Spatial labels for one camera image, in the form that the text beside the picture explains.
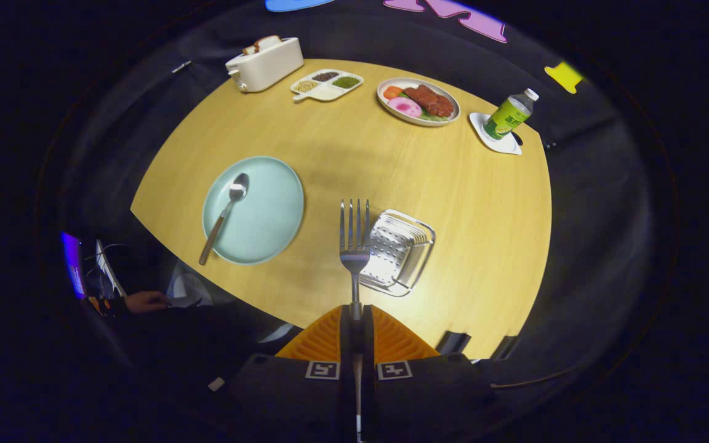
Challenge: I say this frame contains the brown meat pieces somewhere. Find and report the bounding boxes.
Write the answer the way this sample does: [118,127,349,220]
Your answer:
[403,85,455,118]

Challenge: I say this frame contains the white divided dish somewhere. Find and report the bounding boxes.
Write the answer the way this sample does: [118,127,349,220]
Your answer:
[290,69,364,102]

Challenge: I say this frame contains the perforated metal basket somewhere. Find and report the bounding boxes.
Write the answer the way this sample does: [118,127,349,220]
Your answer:
[359,209,436,298]

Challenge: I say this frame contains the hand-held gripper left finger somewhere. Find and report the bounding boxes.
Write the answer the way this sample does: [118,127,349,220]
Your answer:
[228,304,356,443]

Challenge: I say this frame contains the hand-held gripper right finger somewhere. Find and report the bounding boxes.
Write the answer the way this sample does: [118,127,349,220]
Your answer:
[362,304,497,443]

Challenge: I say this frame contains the white flat device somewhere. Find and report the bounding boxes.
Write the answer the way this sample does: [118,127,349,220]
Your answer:
[95,240,126,298]

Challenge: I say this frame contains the white food plate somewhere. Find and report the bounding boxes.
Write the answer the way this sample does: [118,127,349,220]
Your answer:
[377,77,461,127]

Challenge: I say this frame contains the laptop with purple screen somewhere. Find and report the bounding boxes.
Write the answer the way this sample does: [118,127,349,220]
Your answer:
[61,232,87,300]

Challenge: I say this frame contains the white rounded object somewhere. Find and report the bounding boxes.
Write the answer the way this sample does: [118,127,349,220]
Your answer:
[167,261,214,306]

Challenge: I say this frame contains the silver spoon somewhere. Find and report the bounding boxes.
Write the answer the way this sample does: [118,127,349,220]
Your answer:
[199,173,250,266]

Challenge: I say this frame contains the pink round slice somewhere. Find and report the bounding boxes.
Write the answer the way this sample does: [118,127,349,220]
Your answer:
[388,97,423,119]

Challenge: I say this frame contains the silver fork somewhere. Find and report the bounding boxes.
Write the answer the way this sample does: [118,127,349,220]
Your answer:
[338,198,372,441]

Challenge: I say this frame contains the light green plate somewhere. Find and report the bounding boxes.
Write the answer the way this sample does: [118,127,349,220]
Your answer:
[202,156,305,266]

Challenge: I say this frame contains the white square coaster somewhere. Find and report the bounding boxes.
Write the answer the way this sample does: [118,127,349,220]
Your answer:
[469,112,523,156]

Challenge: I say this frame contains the white toaster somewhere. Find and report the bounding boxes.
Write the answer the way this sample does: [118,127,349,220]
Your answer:
[225,37,305,94]

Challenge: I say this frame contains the green label drink bottle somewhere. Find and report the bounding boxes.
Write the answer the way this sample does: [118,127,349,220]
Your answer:
[483,88,540,141]

